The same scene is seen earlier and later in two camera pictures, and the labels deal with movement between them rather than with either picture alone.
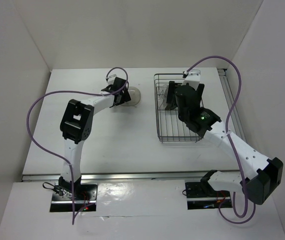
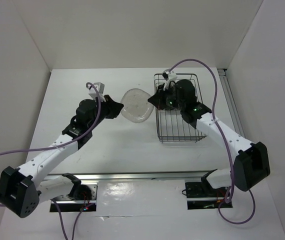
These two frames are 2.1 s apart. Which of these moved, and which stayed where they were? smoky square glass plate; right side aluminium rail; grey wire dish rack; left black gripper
Moved: left black gripper; smoky square glass plate
Stayed: right side aluminium rail; grey wire dish rack
